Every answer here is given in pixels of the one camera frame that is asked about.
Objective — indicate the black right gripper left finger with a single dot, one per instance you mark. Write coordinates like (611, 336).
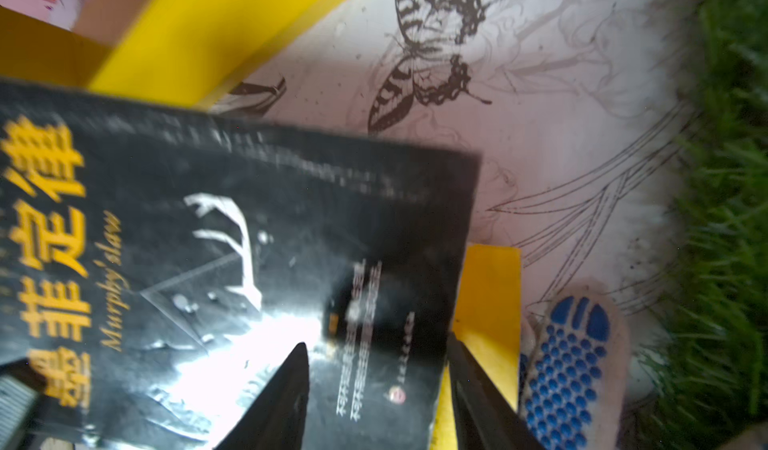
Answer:
(276, 419)

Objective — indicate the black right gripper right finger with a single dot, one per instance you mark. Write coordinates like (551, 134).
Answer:
(483, 418)

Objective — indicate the black book yellow title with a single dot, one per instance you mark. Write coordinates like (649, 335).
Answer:
(159, 265)

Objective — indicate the green artificial grass mat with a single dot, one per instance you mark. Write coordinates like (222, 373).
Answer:
(710, 368)

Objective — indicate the yellow bookshelf pink blue shelves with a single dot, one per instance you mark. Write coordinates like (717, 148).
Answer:
(191, 53)

